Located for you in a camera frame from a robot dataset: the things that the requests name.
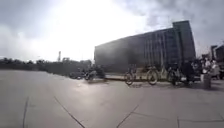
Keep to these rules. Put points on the tower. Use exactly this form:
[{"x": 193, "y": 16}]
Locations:
[{"x": 59, "y": 56}]

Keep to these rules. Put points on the large dark building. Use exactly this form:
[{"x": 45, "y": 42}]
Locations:
[{"x": 150, "y": 46}]

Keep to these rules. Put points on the row of trees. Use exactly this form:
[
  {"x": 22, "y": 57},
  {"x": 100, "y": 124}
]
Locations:
[{"x": 40, "y": 65}]

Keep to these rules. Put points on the grey paved plaza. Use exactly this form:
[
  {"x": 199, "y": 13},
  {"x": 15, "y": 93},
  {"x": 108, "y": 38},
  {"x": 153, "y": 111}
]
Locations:
[{"x": 100, "y": 103}]

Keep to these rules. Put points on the row of parked bicycles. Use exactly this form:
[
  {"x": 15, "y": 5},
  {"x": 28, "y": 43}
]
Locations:
[{"x": 153, "y": 76}]

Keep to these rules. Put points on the motorcycle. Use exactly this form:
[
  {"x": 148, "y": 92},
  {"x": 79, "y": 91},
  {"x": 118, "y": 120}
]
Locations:
[{"x": 94, "y": 73}]

